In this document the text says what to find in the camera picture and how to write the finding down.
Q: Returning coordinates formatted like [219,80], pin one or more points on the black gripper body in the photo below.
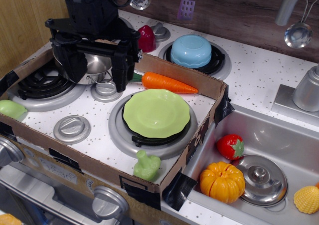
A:
[88,21]

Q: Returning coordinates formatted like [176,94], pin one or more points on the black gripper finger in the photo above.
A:
[123,65]
[73,63]

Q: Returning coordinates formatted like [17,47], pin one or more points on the green toy broccoli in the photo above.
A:
[147,166]

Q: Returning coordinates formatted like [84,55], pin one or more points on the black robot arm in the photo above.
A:
[94,27]

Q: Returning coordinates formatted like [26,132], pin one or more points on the steel pot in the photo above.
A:
[97,68]

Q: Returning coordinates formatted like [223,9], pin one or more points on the steel pot lid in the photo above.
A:
[266,184]

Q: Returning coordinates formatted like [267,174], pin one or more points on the dark red toy pepper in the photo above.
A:
[147,41]

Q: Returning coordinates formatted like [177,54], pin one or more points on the silver stove knob middle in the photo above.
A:
[105,92]

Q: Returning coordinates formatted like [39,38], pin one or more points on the silver stove knob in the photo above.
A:
[72,129]
[161,33]
[105,92]

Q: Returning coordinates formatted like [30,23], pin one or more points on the orange toy carrot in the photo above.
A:
[151,80]

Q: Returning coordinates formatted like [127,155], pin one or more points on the back left stove burner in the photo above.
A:
[127,23]

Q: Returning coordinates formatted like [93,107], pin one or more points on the front left stove burner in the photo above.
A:
[45,90]

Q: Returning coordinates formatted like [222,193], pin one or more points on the silver stove knob back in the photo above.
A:
[161,33]

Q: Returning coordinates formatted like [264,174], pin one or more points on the green plastic plate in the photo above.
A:
[156,113]

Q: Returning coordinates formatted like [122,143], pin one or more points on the silver stove knob front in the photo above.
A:
[72,129]

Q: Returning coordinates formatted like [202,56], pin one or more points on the light blue plastic bowl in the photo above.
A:
[191,51]

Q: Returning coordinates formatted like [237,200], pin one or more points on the light green toy vegetable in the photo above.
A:
[12,109]

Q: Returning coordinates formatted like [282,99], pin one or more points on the hanging purple spatula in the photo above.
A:
[186,10]

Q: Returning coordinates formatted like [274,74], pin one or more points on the front right stove burner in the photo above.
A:
[129,143]

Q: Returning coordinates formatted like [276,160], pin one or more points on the silver oven knob left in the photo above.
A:
[9,152]

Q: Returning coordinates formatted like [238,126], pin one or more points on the silver oven knob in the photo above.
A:
[108,204]
[9,152]

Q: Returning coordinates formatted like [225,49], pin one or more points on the cardboard fence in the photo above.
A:
[97,160]

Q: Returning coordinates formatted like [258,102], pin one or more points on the red toy strawberry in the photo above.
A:
[230,146]

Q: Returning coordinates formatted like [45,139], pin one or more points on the silver oven knob right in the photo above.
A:
[108,204]

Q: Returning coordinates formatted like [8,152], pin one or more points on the orange toy pumpkin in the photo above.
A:
[223,182]

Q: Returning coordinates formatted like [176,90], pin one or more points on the steel sink basin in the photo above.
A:
[294,149]

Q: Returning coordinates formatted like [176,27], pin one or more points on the yellow toy bottom left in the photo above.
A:
[8,219]

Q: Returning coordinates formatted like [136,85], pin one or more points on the hanging steel ladle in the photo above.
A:
[299,34]

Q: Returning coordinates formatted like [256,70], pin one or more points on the yellow toy corn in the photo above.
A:
[306,199]

